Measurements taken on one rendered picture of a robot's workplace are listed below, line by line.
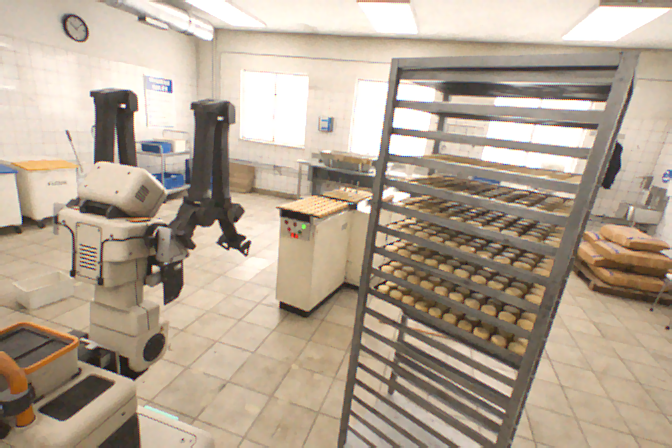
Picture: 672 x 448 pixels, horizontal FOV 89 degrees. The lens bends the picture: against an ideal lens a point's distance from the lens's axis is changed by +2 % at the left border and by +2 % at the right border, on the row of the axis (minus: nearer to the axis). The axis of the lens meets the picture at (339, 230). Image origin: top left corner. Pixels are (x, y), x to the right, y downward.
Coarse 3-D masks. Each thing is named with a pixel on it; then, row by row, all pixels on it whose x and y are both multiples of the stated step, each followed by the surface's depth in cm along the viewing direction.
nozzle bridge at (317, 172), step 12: (312, 168) 328; (324, 168) 322; (336, 168) 318; (312, 180) 334; (324, 180) 329; (336, 180) 329; (348, 180) 323; (360, 180) 318; (372, 180) 303; (312, 192) 346
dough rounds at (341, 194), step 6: (330, 192) 338; (336, 192) 345; (342, 192) 348; (348, 192) 348; (354, 192) 358; (360, 192) 358; (366, 192) 359; (336, 198) 324; (342, 198) 321; (348, 198) 331; (354, 198) 327; (360, 198) 329; (366, 198) 339
